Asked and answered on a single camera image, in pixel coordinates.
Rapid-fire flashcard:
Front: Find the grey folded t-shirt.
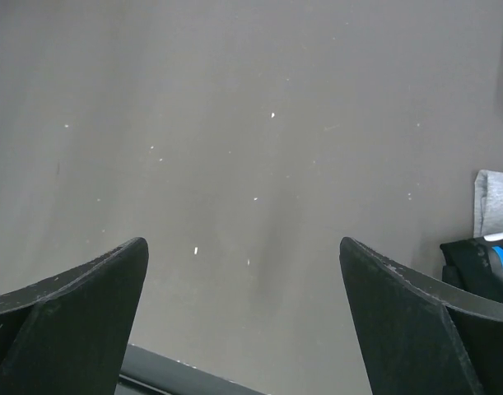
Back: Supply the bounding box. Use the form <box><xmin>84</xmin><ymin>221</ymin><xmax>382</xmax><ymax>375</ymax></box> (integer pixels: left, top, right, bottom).
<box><xmin>473</xmin><ymin>170</ymin><xmax>503</xmax><ymax>237</ymax></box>

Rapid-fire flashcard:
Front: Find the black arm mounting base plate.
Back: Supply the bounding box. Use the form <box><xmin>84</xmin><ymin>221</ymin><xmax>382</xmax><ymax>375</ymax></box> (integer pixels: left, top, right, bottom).
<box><xmin>114</xmin><ymin>344</ymin><xmax>259</xmax><ymax>395</ymax></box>

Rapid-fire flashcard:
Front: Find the black t-shirt with blue print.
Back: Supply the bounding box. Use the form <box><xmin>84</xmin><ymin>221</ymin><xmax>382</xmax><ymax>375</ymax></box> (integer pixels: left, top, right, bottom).
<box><xmin>440</xmin><ymin>232</ymin><xmax>503</xmax><ymax>304</ymax></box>

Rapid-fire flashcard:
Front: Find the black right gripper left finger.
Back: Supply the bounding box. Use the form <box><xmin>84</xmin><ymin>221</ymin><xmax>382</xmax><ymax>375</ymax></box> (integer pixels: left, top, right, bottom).
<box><xmin>0</xmin><ymin>238</ymin><xmax>148</xmax><ymax>394</ymax></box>

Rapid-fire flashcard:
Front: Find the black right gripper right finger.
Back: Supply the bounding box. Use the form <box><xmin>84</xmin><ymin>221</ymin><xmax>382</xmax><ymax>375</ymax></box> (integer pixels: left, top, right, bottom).
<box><xmin>339</xmin><ymin>237</ymin><xmax>503</xmax><ymax>394</ymax></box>

